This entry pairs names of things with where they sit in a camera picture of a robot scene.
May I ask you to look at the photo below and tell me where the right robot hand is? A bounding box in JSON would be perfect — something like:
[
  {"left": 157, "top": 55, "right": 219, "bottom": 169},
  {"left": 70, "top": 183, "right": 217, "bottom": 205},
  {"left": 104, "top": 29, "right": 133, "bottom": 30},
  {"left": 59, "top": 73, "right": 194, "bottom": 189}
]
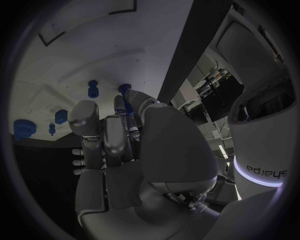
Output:
[{"left": 67, "top": 88, "right": 222, "bottom": 240}]

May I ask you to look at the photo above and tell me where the blue long peg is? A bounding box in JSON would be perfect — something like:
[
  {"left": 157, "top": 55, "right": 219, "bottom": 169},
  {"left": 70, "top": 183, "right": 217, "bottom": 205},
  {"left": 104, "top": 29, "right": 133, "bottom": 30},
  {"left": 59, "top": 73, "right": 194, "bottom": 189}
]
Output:
[{"left": 118, "top": 83, "right": 137, "bottom": 116}]

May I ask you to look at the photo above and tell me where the white task board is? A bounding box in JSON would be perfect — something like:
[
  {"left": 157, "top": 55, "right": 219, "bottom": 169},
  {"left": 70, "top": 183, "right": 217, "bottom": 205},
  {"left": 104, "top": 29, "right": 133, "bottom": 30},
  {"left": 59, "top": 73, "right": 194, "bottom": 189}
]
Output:
[{"left": 8, "top": 0, "right": 195, "bottom": 142}]

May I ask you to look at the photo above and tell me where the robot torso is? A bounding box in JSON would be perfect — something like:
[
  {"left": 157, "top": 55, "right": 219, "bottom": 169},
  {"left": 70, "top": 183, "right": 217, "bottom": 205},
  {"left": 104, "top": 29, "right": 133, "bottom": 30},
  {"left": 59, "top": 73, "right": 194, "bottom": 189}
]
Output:
[{"left": 205, "top": 5, "right": 297, "bottom": 201}]

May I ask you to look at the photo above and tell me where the blue plug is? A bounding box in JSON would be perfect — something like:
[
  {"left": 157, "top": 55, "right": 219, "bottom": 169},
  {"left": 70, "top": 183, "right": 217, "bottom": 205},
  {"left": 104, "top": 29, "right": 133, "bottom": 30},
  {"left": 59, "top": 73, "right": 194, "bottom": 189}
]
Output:
[{"left": 87, "top": 80, "right": 99, "bottom": 99}]

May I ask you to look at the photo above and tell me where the blue block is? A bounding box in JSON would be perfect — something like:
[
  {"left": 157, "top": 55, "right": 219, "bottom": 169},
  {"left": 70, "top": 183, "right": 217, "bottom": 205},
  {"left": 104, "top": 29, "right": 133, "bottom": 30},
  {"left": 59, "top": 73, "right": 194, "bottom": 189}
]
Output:
[{"left": 54, "top": 109, "right": 69, "bottom": 125}]

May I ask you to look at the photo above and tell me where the blue gear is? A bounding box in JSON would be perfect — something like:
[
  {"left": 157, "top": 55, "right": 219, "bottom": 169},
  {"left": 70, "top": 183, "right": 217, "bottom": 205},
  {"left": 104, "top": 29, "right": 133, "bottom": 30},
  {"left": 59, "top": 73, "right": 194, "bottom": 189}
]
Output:
[{"left": 13, "top": 119, "right": 37, "bottom": 141}]

